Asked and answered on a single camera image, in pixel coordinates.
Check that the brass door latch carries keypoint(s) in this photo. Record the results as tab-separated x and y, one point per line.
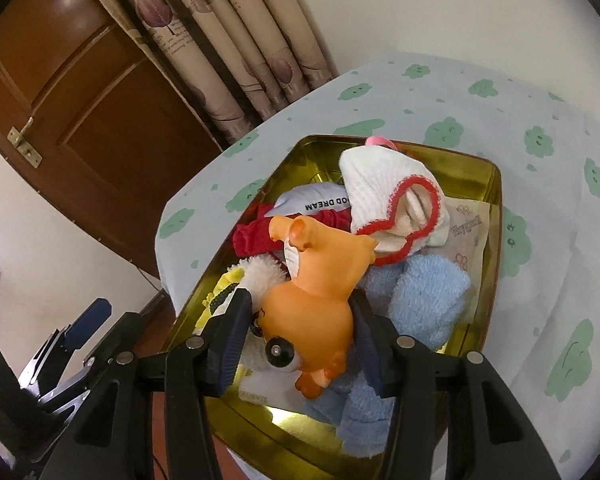
25	142

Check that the white cloth with red trim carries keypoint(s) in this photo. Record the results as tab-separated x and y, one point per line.
375	185

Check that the brown wooden door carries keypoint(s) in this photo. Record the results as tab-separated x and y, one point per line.
105	110

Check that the orange rubber animal toy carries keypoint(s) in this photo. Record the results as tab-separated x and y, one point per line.
320	285

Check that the beige tissue packet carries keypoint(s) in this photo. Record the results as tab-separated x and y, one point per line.
472	230

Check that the white plush ball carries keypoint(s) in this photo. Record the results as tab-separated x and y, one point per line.
262	275

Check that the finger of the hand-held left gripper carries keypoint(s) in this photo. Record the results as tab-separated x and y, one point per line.
87	320
105	355

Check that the beige leaf printed curtain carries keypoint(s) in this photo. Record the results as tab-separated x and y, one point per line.
220	35

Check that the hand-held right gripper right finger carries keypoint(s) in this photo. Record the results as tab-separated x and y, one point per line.
370	355

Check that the red gold tin box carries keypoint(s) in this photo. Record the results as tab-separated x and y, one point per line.
320	160

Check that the yellow black soft item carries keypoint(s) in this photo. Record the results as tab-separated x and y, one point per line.
225	290

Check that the silver red satin sleep cap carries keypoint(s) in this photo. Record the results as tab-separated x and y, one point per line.
305	200

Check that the green cloud printed bedsheet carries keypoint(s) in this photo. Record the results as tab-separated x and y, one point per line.
555	210

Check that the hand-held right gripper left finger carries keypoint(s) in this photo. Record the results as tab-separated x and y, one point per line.
232	350

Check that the light blue towel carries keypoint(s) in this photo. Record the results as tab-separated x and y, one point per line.
430	300

